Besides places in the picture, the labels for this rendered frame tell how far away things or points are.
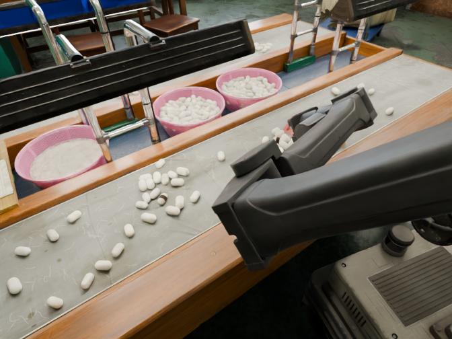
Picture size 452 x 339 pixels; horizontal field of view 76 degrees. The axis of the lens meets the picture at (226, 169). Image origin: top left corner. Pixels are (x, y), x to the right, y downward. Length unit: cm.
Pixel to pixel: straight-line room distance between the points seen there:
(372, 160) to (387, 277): 83
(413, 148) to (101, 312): 57
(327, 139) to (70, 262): 59
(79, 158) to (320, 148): 77
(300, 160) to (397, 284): 71
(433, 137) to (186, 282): 50
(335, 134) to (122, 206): 55
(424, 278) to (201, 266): 70
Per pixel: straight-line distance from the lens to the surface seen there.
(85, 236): 78
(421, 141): 22
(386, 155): 22
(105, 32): 103
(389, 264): 107
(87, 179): 88
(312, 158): 42
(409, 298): 103
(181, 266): 64
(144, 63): 63
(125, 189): 84
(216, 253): 64
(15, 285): 76
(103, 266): 69
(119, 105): 117
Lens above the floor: 132
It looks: 43 degrees down
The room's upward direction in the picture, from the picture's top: 2 degrees counter-clockwise
